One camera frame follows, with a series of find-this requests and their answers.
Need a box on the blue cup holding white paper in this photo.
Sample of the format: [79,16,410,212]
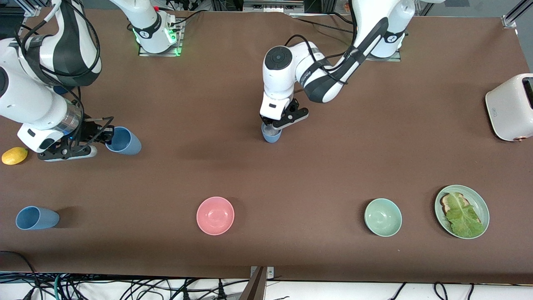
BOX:
[262,121,282,143]

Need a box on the yellow lemon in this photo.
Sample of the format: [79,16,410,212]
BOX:
[2,147,28,165]

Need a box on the pink bowl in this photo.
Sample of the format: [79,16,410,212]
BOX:
[196,196,235,236]

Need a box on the mint green bowl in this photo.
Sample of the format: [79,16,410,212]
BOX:
[364,198,403,238]

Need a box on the toasted bread slice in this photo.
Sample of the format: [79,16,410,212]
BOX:
[441,192,480,225]

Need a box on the green lettuce leaf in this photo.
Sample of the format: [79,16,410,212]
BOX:
[446,192,486,238]

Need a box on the white toaster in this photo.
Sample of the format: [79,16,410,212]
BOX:
[485,73,533,143]

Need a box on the mint green plate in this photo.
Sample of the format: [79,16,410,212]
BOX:
[434,185,490,240]

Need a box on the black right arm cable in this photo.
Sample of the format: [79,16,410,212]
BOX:
[15,0,115,128]

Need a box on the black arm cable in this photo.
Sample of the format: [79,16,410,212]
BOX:
[15,0,115,128]
[284,0,363,86]

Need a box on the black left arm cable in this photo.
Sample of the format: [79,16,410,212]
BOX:
[284,0,363,86]

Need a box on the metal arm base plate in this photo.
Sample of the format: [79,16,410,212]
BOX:
[366,49,402,62]
[138,19,184,57]

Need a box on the black table cable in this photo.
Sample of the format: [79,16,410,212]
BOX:
[287,15,359,37]

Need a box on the silver metal frame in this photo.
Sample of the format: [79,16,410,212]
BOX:
[243,0,305,14]

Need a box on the aluminium frame profile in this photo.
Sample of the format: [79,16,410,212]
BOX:
[502,0,533,29]
[23,0,43,17]

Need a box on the dark camera post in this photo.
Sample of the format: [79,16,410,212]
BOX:
[239,267,265,300]

